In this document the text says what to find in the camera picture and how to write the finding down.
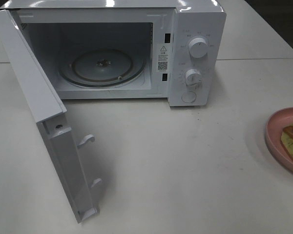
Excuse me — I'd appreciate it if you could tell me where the pink round plate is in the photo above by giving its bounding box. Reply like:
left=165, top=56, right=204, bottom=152
left=265, top=107, right=293, bottom=173

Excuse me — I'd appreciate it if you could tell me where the white microwave oven body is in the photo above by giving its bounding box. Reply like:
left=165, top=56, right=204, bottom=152
left=0, top=0, right=226, bottom=106

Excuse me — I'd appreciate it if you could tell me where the upper white power knob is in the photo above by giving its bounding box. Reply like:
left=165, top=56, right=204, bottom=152
left=188, top=36, right=209, bottom=59

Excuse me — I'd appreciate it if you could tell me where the round door release button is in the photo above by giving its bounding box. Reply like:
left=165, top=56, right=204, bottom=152
left=182, top=91, right=196, bottom=103

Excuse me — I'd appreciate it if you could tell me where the white timer knob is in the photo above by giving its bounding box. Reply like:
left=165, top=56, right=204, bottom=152
left=185, top=68, right=202, bottom=86

